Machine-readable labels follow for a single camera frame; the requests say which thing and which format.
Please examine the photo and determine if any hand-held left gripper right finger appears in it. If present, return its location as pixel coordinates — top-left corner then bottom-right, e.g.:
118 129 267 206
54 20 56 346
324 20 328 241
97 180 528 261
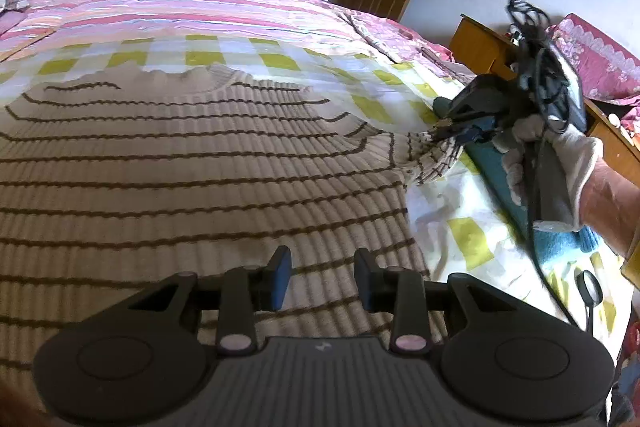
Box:
353 248 521 355

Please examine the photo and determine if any light blue cloth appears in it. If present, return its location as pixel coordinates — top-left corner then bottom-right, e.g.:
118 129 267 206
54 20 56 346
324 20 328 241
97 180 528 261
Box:
532 227 603 268

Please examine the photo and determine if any pink floral pillow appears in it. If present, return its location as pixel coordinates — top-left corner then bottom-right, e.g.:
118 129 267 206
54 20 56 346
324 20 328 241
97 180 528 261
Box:
547 13 640 104

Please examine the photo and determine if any black-rimmed magnifying glass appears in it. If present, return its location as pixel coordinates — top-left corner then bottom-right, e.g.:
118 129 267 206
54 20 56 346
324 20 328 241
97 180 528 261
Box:
575 269 602 339

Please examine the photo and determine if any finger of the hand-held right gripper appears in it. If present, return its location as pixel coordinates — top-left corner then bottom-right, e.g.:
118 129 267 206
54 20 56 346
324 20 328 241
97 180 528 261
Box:
437 117 496 142

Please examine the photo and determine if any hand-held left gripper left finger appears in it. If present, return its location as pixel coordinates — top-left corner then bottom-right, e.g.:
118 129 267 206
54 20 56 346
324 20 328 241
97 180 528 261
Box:
120 246 293 355

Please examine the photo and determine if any person's right forearm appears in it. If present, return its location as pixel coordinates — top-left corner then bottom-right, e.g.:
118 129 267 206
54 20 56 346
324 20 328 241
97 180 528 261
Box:
579 157 640 260

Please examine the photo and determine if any pink striped quilt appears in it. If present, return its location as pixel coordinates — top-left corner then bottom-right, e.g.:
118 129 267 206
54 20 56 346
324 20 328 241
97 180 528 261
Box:
0 0 473 80

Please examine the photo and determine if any beige brown-striped knit sweater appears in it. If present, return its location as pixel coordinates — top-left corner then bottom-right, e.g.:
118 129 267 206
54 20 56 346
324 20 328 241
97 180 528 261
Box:
0 63 466 413

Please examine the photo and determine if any yellow-green checkered bed sheet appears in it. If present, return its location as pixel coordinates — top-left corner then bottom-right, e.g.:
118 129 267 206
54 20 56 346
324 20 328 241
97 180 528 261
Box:
0 33 633 358

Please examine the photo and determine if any person's right hand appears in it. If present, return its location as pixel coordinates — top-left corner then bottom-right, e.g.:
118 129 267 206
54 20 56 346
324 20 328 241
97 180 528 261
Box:
492 114 603 233

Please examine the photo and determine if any wooden nightstand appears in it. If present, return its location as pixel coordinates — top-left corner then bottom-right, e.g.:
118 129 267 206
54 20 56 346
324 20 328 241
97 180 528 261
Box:
448 13 640 188

